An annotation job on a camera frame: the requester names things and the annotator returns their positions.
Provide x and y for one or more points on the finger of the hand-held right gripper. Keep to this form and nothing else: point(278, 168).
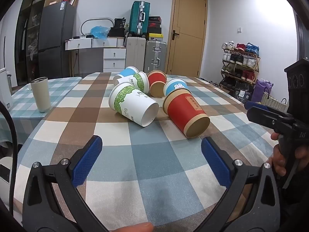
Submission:
point(256, 105)
point(268, 118)

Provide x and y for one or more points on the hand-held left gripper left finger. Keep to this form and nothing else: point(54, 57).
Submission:
point(88, 160)

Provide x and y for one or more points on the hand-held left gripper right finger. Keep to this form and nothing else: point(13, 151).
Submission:
point(216, 163)

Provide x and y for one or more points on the large red paper cup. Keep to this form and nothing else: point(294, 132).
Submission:
point(183, 108)

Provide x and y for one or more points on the large green leaf paper cup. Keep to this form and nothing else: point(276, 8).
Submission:
point(130, 104)

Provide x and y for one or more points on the blue cartoon paper cup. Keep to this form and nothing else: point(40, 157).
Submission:
point(176, 85)

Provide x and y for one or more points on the small green leaf paper cup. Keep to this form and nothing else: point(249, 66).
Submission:
point(137, 81)

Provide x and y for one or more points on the plain blue paper cup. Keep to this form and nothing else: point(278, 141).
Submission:
point(126, 72)

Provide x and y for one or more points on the small red paper cup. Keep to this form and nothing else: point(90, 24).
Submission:
point(157, 79)

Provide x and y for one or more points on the person's right hand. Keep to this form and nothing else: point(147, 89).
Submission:
point(277, 164)

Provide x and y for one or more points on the person's left hand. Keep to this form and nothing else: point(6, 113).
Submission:
point(137, 227)

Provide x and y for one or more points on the white woven basket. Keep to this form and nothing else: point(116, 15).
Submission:
point(272, 101)

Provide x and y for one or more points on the purple bag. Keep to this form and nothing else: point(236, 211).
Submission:
point(262, 88)

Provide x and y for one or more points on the dark printed bag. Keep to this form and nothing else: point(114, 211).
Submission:
point(242, 91)

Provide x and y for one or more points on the wooden shoe rack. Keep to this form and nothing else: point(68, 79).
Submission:
point(258, 64)

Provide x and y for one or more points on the rows of shoes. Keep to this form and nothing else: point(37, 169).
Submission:
point(241, 60)

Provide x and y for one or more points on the brown blue checked tablecloth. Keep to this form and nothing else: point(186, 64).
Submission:
point(154, 154)

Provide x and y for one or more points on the green checked tablecloth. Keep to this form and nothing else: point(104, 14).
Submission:
point(60, 89)

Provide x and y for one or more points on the beige insulated tumbler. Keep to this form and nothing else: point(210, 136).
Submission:
point(41, 94)

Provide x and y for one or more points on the white plastic object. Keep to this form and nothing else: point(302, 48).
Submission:
point(4, 174)

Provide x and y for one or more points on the white appliance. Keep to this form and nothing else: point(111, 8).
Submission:
point(4, 89)

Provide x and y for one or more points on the white dresser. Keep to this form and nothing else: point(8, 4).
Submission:
point(113, 53)

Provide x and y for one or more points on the wooden door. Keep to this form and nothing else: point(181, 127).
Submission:
point(188, 17)

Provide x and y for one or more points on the silver suitcase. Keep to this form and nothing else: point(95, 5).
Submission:
point(155, 55)

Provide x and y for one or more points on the white suitcase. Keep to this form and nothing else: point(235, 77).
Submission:
point(135, 53)

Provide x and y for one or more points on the grey refrigerator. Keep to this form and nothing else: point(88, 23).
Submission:
point(55, 41)

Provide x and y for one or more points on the blue plastic bag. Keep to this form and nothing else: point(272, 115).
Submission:
point(100, 32)

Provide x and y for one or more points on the red black shoe box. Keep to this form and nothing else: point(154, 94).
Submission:
point(154, 24)

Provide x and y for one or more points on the oval mirror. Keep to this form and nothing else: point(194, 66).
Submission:
point(84, 25)

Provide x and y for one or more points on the black bag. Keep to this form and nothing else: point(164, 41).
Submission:
point(118, 27)

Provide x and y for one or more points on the dark glass cabinet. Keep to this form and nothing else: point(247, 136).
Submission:
point(31, 29)

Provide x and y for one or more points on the teal suitcase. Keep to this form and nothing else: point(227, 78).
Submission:
point(138, 17)

